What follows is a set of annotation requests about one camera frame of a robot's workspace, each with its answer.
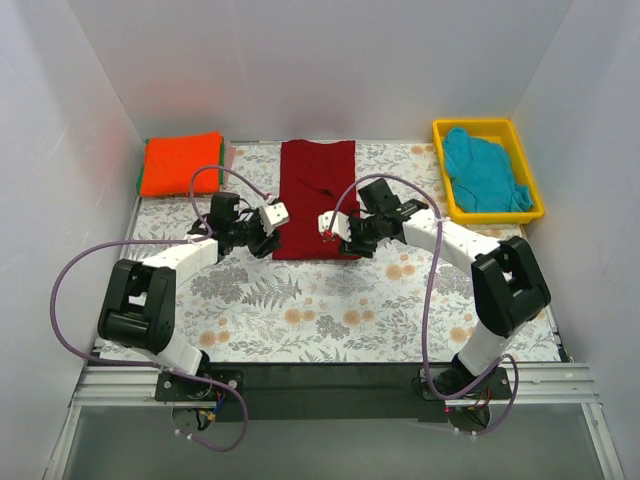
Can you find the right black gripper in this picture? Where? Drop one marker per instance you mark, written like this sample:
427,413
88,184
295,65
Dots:
353,241

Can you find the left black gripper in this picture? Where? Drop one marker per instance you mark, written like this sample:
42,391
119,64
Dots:
263,240

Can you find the dark red t-shirt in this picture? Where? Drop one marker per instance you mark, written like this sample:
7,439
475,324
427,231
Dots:
313,176

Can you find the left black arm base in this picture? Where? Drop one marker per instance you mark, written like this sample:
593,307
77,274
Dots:
174,388

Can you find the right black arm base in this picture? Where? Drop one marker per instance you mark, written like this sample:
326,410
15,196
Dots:
453,381

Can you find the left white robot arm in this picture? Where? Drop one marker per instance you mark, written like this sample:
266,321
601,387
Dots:
139,307

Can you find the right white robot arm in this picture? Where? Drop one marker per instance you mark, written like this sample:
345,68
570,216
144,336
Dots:
509,289

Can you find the folded pink t-shirt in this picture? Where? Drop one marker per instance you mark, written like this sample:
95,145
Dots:
226,158

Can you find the folded orange t-shirt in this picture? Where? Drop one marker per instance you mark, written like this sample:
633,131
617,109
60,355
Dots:
180,160

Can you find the teal t-shirt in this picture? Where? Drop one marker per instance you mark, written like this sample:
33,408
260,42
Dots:
481,175

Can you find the yellow plastic bin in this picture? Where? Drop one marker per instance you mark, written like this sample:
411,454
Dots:
500,131

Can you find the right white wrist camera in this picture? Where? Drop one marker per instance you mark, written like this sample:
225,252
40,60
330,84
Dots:
332,224

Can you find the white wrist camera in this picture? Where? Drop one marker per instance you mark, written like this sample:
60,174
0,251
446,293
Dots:
273,216
332,224

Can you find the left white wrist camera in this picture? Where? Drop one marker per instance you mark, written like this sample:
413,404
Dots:
273,216

